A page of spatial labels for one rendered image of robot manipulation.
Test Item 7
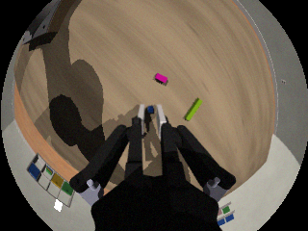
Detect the lime green rod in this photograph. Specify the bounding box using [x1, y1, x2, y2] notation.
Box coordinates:
[185, 98, 203, 120]

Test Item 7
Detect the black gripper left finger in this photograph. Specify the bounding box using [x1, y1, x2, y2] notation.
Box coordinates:
[69, 104, 145, 216]

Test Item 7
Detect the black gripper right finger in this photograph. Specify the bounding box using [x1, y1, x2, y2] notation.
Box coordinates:
[156, 105, 236, 214]

